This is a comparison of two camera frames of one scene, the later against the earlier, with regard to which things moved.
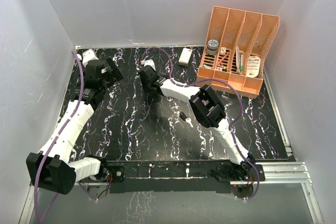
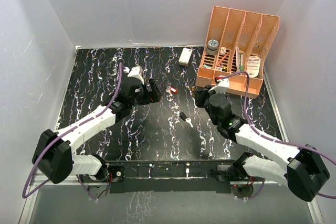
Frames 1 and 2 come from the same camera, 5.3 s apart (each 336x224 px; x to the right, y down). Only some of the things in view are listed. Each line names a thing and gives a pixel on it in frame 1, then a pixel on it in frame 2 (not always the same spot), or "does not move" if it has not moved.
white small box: (185, 57) does not move
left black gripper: (113, 75) → (154, 95)
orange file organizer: (233, 51) does not move
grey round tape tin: (212, 47) does not move
